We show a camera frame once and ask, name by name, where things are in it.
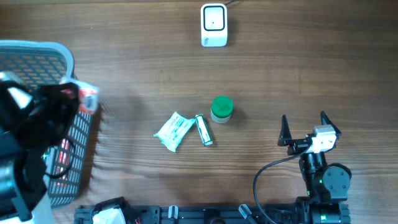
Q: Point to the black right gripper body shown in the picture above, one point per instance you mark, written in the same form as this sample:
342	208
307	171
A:
297	147

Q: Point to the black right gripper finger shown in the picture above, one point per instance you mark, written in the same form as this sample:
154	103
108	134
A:
326	121
285	137

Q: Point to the green lidded jar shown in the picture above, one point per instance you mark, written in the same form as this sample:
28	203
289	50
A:
222	109

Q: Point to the green white small tube box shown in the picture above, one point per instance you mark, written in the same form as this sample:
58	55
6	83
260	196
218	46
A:
203	130

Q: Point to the mint wet wipes pack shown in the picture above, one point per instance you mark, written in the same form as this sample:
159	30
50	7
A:
173	131

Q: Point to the red patterned small box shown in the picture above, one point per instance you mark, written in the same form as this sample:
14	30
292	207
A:
88	95

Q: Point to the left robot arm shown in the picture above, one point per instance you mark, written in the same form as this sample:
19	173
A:
32	122

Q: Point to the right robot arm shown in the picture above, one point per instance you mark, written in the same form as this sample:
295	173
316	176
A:
327	184

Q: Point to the white barcode scanner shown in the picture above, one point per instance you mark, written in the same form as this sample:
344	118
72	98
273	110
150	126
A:
214	25

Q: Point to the grey plastic mesh basket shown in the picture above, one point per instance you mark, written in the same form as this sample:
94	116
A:
46	63

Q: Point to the black mounting rail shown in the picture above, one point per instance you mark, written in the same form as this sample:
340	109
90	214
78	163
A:
195	215

